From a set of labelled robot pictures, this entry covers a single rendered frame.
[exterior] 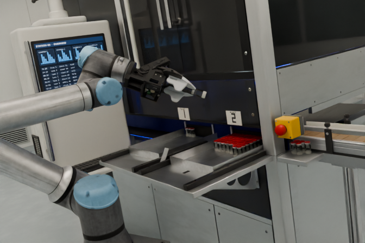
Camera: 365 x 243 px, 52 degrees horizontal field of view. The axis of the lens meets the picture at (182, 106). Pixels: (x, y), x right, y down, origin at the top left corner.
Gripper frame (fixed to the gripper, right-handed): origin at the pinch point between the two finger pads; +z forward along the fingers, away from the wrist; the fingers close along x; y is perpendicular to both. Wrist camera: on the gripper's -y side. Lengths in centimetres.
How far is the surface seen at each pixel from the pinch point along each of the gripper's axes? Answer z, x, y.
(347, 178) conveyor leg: 64, -22, -7
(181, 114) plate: -1, -54, -40
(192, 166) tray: 9.8, -35.4, 1.4
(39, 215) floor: -97, -266, -59
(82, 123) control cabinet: -50, -82, -36
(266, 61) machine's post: 22.4, -0.5, -28.8
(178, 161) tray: 4.5, -40.6, -2.5
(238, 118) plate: 21.6, -28.2, -23.7
